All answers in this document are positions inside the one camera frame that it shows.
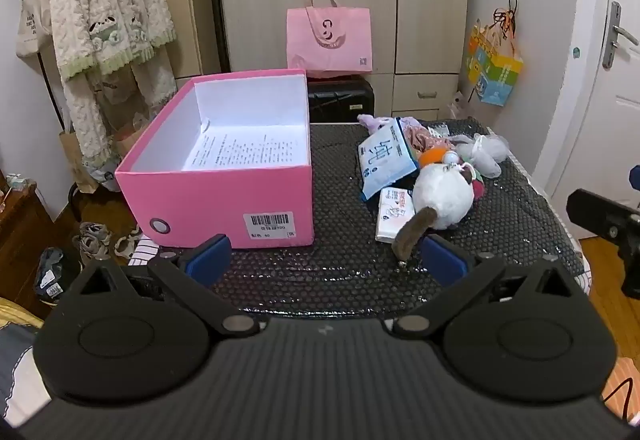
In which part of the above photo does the silver door handle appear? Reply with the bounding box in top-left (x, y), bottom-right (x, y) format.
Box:
top-left (602, 1), bottom-right (640, 69)

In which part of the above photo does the pink floral cloth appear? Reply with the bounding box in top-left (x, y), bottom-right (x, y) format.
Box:
top-left (402, 123), bottom-right (451, 156)

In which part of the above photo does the blue wet wipes pack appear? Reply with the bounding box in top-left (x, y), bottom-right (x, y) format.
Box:
top-left (357, 117), bottom-right (421, 198)

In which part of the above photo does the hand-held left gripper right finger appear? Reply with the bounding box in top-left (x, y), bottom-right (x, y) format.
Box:
top-left (389, 236), bottom-right (586, 337)

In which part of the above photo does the brown paper bag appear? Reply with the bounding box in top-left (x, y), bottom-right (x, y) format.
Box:
top-left (59, 117), bottom-right (151, 193)

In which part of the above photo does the small white tissue pack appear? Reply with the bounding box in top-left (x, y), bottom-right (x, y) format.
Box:
top-left (375, 189), bottom-right (418, 243)

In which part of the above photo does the grey white cloth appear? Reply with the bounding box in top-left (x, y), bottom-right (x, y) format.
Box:
top-left (0, 323), bottom-right (51, 428)

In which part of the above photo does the white striped cloth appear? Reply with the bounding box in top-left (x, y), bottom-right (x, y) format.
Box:
top-left (127, 235), bottom-right (173, 267)

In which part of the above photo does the white plush cat toy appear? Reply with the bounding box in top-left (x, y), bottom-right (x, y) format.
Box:
top-left (392, 161), bottom-right (476, 266)

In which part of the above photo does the black clothes rack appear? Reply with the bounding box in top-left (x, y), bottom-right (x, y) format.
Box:
top-left (22, 0), bottom-right (101, 221)

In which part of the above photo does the black mesh table cover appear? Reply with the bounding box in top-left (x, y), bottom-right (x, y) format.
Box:
top-left (127, 119), bottom-right (591, 316)

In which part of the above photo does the printed paper sheet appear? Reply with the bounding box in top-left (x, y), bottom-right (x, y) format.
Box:
top-left (182, 130), bottom-right (307, 171)

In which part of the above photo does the white door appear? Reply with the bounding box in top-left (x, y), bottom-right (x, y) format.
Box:
top-left (530, 0), bottom-right (640, 241)

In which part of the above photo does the yellow blanket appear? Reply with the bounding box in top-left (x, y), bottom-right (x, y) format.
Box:
top-left (0, 297), bottom-right (46, 328)

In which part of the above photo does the dark plastic bag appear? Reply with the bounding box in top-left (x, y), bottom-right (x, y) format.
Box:
top-left (34, 247), bottom-right (83, 303)

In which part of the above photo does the beige sandal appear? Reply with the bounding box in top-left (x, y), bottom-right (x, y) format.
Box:
top-left (114, 227), bottom-right (146, 258)
top-left (72, 221), bottom-right (113, 261)

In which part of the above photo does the beige canvas tote bag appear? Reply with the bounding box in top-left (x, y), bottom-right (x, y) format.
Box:
top-left (15, 0), bottom-right (56, 71)

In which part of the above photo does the pink tote bag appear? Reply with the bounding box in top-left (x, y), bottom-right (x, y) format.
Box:
top-left (286, 0), bottom-right (372, 79)

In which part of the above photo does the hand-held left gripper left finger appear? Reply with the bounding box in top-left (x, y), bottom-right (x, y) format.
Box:
top-left (62, 234), bottom-right (259, 337)

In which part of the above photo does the purple plush toy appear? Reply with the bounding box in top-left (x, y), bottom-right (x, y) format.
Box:
top-left (357, 114), bottom-right (426, 133)

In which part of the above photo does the black suitcase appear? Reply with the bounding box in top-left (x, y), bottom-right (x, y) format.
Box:
top-left (307, 75), bottom-right (375, 124)

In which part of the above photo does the black cable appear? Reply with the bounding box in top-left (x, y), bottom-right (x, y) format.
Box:
top-left (602, 380), bottom-right (633, 421)

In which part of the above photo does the orange plush ball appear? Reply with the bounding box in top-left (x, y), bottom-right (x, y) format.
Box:
top-left (419, 147), bottom-right (451, 168)

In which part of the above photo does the colourful paper bag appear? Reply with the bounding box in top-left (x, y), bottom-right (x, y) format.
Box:
top-left (462, 0), bottom-right (524, 107)

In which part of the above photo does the pink cardboard box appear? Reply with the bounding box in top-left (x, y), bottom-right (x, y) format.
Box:
top-left (115, 69), bottom-right (316, 249)

